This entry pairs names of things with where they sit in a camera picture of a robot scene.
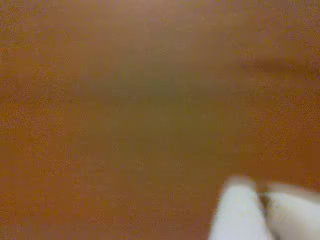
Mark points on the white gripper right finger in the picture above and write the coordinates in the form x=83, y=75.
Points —
x=295, y=215

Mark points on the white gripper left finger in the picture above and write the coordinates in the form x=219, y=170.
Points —
x=237, y=212

